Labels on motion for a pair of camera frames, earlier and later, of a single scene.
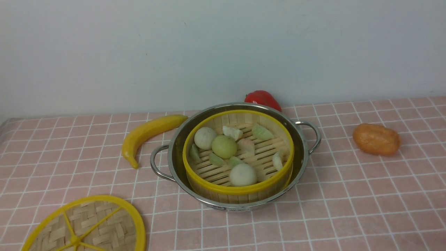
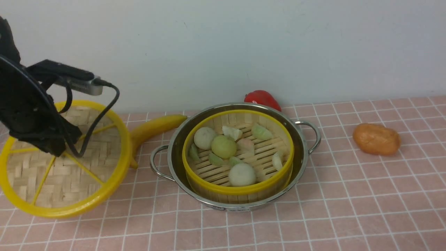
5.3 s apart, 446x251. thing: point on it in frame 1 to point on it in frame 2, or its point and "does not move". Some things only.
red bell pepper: (263, 97) does not move
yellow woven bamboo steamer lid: (100, 223) to (40, 182)
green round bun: (224, 146) does not move
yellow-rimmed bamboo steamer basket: (236, 154) does not move
